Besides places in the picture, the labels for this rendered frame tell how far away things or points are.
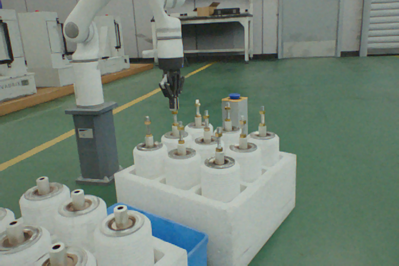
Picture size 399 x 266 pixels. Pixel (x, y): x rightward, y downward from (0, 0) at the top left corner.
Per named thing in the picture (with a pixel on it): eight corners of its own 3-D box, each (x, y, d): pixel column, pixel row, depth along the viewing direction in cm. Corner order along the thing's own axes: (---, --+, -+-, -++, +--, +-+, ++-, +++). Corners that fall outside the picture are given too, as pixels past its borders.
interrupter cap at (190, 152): (162, 158, 85) (162, 156, 85) (174, 148, 92) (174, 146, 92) (190, 161, 82) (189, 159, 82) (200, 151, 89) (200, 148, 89)
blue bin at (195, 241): (91, 262, 85) (85, 220, 82) (123, 238, 94) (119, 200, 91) (184, 313, 69) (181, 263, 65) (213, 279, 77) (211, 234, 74)
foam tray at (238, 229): (120, 229, 99) (113, 173, 94) (197, 179, 129) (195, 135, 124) (234, 282, 76) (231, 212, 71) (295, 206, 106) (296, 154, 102)
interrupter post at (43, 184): (35, 194, 70) (33, 179, 69) (46, 189, 72) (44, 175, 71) (42, 196, 68) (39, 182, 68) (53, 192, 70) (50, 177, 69)
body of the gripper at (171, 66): (175, 55, 91) (177, 89, 94) (188, 53, 99) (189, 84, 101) (152, 56, 94) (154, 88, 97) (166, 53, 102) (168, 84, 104)
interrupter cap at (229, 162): (211, 172, 75) (211, 169, 75) (199, 161, 82) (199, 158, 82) (241, 166, 78) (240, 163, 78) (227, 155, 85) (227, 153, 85)
